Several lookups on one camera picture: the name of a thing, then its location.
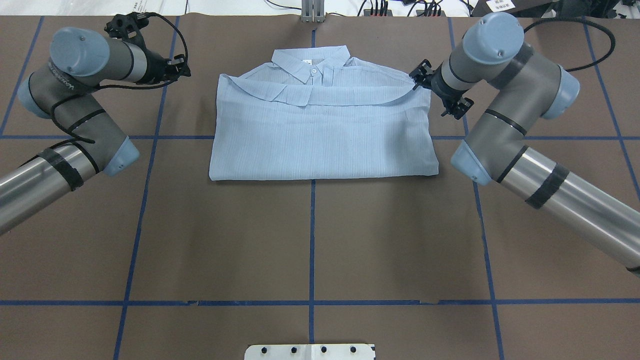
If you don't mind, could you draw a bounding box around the black usb hub lower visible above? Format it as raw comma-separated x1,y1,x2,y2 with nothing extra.
407,0,444,18

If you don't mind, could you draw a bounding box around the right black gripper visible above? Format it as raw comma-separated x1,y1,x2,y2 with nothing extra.
409,59,474,120

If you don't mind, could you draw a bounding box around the black usb hub upper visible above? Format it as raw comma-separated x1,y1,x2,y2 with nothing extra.
358,0,393,17

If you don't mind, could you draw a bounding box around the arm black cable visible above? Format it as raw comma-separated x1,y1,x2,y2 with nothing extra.
49,12,190,145
522,19,617,73

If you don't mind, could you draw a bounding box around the black labelled box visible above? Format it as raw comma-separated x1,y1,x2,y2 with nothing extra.
470,0,562,19

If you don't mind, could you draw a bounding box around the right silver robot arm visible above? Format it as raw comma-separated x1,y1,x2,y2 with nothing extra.
409,12,640,276

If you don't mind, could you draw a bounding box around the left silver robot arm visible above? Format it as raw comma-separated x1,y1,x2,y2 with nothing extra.
0,12,191,234

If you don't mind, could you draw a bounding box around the aluminium frame post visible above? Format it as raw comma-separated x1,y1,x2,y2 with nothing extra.
300,0,326,23

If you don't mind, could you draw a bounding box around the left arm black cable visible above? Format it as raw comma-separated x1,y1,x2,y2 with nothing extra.
49,12,190,145

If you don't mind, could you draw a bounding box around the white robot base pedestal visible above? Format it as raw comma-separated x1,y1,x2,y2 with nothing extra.
244,342,377,360

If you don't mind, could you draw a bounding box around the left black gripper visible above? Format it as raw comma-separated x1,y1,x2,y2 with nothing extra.
103,13,191,85

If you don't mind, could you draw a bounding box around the black usb hub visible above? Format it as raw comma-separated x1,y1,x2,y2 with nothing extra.
358,0,393,17
407,0,444,18

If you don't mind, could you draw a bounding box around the light blue button shirt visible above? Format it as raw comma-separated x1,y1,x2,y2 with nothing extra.
208,45,439,182

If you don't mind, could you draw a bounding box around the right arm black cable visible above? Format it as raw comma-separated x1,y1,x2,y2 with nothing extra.
522,19,617,73

